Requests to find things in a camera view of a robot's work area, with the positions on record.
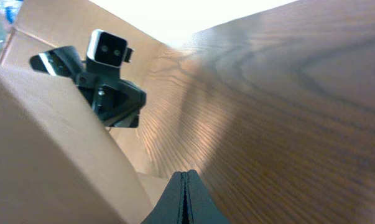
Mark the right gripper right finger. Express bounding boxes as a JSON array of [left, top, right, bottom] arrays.
[[183, 170, 229, 224]]

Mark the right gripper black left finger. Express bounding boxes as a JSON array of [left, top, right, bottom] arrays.
[[142, 172, 185, 224]]

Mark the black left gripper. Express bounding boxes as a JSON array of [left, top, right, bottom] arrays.
[[29, 46, 147, 128]]

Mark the cardboard box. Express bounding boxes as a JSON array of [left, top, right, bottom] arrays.
[[0, 1, 168, 223]]

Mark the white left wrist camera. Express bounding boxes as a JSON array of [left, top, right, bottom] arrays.
[[86, 29, 134, 68]]

